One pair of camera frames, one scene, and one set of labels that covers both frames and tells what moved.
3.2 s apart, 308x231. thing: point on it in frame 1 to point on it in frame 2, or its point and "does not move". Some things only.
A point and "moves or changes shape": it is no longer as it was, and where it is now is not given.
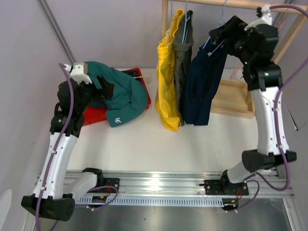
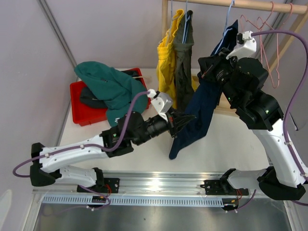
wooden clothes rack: x=230 y=96 does not move
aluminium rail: x=180 y=184 does not move
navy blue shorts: x=204 y=71 moves or changes shape
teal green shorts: x=130 y=98 does not move
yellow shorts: x=166 y=103 does not move
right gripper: x=235 y=24 to x=209 y=65
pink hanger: x=281 y=22 moves or changes shape
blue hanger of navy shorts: x=210 y=54 to x=225 y=30
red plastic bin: x=93 y=115 does not move
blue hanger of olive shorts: x=187 y=20 does not move
